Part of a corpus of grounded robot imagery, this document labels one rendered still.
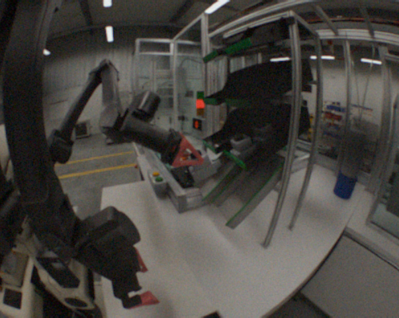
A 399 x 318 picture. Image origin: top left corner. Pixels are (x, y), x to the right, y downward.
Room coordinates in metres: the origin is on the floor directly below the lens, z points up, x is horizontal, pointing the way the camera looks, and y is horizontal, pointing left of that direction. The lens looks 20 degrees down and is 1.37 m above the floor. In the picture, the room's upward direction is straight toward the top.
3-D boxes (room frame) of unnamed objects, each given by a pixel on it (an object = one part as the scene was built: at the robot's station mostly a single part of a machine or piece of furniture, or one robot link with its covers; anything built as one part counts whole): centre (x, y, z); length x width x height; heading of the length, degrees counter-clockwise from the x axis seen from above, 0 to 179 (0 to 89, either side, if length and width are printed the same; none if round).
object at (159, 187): (0.84, 0.24, 0.93); 0.21 x 0.07 x 0.06; 27
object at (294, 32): (0.59, -0.26, 1.26); 0.36 x 0.21 x 0.80; 27
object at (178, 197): (1.04, 0.27, 0.91); 0.89 x 0.06 x 0.11; 27
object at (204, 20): (1.10, -0.04, 1.46); 0.03 x 0.03 x 1.00; 27
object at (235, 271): (1.06, -0.39, 0.84); 1.50 x 1.41 x 0.03; 27
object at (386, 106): (0.64, -1.32, 1.56); 0.09 x 0.04 x 1.39; 27
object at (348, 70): (0.96, -1.16, 1.56); 0.05 x 0.05 x 1.39; 27
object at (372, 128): (3.89, -7.17, 0.69); 2.42 x 1.03 x 1.38; 26
